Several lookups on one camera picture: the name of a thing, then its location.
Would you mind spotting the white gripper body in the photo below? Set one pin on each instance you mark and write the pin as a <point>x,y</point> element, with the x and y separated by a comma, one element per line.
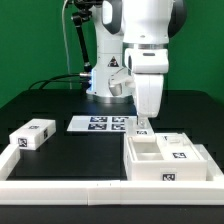
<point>148,94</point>

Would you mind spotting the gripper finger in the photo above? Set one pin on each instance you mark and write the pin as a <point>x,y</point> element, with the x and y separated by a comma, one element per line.
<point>141,122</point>

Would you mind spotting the white cabinet body box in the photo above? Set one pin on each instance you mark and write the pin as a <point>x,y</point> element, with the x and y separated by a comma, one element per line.
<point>143,161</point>

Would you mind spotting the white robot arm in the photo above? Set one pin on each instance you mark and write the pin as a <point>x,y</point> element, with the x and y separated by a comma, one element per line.
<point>132,52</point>

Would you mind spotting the white cabinet top block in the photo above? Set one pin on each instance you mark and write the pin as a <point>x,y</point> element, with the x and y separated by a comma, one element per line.
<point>33,134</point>

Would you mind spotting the white base tag plate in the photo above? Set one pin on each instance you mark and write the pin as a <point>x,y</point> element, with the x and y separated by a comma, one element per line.
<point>97,124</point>

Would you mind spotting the white U-shaped frame fence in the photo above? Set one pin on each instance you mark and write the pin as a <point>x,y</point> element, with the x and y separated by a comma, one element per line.
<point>209,192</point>

